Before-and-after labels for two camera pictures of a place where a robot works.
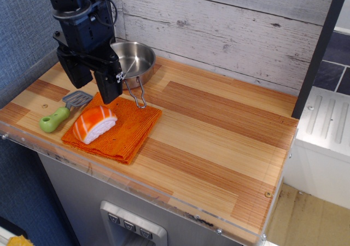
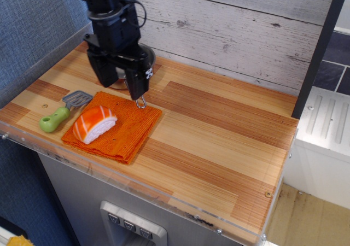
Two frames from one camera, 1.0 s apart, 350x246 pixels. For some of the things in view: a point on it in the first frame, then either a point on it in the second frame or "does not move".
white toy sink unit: [319, 164] does not move
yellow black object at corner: [20, 240] does not move
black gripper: [88, 32] -> [116, 36]
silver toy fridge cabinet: [100, 213] does not move
